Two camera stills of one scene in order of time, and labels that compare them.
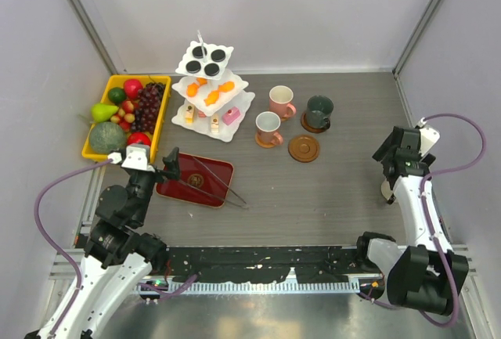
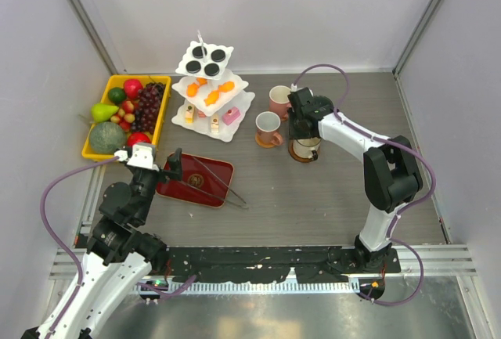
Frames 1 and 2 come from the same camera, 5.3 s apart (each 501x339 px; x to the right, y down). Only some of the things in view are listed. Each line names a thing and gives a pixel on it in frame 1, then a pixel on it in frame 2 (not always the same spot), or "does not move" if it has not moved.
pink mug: x=267 y=124 does not move
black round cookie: x=211 y=70 does not move
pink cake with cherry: x=231 y=114 does not move
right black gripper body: x=428 y=159 → x=295 y=130
